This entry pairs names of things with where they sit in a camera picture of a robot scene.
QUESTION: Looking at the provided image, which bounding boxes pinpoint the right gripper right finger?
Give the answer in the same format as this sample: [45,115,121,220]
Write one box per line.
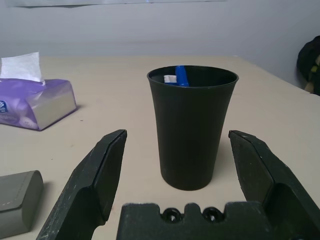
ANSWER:
[227,129,320,240]

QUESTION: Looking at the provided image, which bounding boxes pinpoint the grey glasses case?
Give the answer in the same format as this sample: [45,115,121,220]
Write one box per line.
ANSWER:
[0,170,45,235]

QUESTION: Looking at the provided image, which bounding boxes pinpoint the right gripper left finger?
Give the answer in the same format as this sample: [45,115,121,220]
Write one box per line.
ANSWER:
[36,129,128,240]

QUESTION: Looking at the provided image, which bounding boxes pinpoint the black jacket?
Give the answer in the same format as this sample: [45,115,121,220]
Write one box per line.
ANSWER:
[296,35,320,97]

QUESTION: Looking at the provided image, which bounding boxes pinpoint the white marker black cap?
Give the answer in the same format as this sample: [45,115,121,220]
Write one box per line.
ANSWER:
[163,74,178,85]

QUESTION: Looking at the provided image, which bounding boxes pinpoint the purple tissue pack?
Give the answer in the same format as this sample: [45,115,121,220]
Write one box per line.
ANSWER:
[0,51,78,132]

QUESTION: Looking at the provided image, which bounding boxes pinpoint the black plastic cup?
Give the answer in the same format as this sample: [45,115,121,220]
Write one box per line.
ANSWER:
[146,64,240,192]

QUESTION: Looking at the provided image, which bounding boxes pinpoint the blue marker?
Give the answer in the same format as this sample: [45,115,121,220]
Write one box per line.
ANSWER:
[174,65,191,88]

